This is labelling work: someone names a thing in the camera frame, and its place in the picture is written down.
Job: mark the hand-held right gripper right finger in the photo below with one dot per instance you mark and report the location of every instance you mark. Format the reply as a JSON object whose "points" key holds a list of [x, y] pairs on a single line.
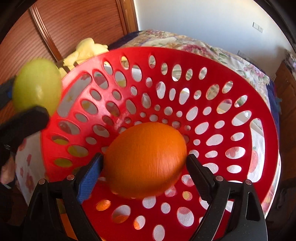
{"points": [[198, 176]]}

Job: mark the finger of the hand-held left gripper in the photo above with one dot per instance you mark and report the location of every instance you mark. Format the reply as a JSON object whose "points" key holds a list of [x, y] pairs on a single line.
{"points": [[5, 92], [23, 125]]}

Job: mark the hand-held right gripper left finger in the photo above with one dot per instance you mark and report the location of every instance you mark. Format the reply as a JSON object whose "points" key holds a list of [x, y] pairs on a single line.
{"points": [[91, 178]]}

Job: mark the green round fruit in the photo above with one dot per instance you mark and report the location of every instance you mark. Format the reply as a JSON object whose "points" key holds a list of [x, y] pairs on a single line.
{"points": [[37, 85]]}

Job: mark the large orange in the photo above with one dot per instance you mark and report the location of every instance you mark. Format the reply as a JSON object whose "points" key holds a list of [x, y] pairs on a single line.
{"points": [[145, 160]]}

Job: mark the red perforated plastic basket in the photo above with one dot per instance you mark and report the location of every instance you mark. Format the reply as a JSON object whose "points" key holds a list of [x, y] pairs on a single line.
{"points": [[138, 52]]}

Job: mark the fruit print blanket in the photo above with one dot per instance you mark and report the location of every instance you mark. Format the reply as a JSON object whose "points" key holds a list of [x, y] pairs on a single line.
{"points": [[27, 162]]}

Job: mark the yellow plush toy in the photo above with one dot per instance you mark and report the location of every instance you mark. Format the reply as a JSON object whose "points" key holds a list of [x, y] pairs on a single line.
{"points": [[90, 47]]}

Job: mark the dark blue bedsheet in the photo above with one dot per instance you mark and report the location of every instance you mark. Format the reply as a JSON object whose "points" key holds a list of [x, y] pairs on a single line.
{"points": [[274, 97]]}

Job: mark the wooden cabinet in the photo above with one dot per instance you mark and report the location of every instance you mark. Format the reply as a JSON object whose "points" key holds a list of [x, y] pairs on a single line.
{"points": [[286, 92]]}

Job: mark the floral bedspread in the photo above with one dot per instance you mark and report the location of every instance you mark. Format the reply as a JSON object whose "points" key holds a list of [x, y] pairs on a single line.
{"points": [[208, 51]]}

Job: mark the wall outlet strip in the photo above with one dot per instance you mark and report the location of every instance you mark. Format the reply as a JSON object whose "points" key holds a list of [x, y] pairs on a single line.
{"points": [[241, 53]]}

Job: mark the white wall switch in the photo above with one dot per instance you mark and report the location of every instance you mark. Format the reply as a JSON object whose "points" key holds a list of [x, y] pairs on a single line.
{"points": [[257, 26]]}

